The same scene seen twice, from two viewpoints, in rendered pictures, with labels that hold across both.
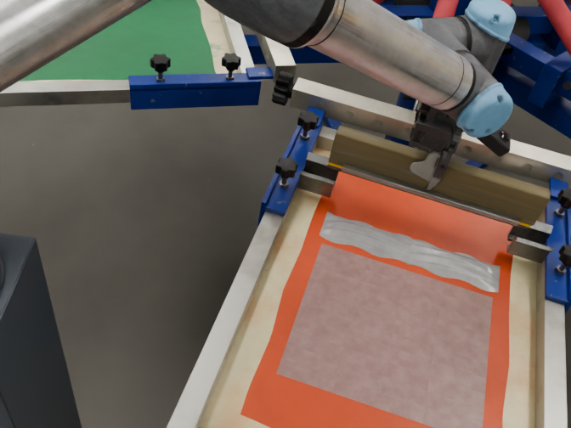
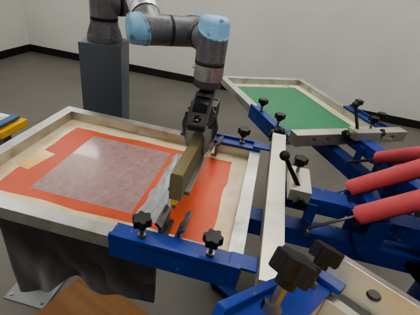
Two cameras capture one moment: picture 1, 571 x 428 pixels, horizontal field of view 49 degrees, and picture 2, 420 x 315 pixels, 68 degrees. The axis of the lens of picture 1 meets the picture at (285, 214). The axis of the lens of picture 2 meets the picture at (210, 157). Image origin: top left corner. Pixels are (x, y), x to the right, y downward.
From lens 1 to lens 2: 144 cm
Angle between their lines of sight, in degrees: 68
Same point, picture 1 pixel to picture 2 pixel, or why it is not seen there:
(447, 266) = (156, 194)
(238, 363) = (101, 128)
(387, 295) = (135, 169)
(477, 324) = (109, 201)
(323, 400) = (76, 144)
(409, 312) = (122, 175)
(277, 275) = (148, 139)
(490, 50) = (197, 37)
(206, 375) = (92, 114)
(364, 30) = not seen: outside the picture
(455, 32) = (194, 21)
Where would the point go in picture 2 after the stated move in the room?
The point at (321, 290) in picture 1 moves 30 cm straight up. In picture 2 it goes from (139, 150) to (140, 65)
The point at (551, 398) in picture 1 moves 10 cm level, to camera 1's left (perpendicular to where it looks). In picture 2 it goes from (35, 208) to (55, 184)
